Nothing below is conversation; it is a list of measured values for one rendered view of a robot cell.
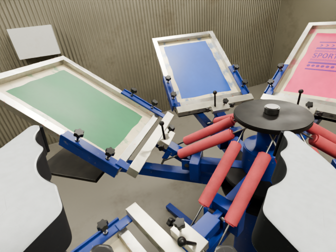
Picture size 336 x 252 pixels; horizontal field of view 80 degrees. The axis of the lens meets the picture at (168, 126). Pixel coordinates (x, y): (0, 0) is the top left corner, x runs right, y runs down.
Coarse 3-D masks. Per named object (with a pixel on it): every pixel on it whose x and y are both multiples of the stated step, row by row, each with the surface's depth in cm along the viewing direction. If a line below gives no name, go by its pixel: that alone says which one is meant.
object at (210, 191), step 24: (216, 120) 126; (192, 144) 100; (216, 144) 94; (240, 144) 86; (312, 144) 80; (216, 168) 85; (264, 168) 76; (216, 192) 83; (240, 192) 75; (240, 216) 73
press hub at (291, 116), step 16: (240, 112) 90; (256, 112) 88; (272, 112) 84; (288, 112) 86; (304, 112) 84; (256, 128) 78; (272, 128) 76; (288, 128) 75; (304, 128) 75; (256, 144) 95; (272, 144) 90; (272, 160) 87; (240, 176) 98; (224, 192) 105; (256, 192) 88; (256, 208) 94; (240, 240) 123
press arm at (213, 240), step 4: (252, 200) 97; (248, 204) 95; (220, 228) 85; (216, 232) 83; (220, 232) 83; (228, 232) 87; (212, 236) 82; (216, 236) 82; (220, 236) 82; (224, 236) 85; (212, 240) 81; (216, 240) 81; (212, 244) 79; (216, 244) 81; (220, 244) 84; (212, 248) 79
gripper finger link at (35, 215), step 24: (24, 144) 9; (0, 168) 7; (24, 168) 8; (48, 168) 9; (0, 192) 6; (24, 192) 6; (48, 192) 7; (0, 216) 6; (24, 216) 6; (48, 216) 6; (0, 240) 5; (24, 240) 5; (48, 240) 6
